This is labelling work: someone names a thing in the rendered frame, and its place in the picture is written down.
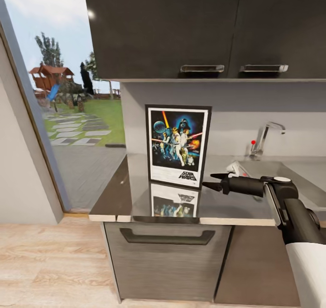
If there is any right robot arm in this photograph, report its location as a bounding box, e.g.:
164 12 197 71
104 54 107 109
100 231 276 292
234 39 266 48
202 161 326 308

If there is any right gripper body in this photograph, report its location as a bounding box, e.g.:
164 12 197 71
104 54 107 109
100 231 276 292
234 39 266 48
223 175 251 195

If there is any poster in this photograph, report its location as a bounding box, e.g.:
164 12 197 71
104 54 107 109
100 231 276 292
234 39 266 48
145 104 212 191

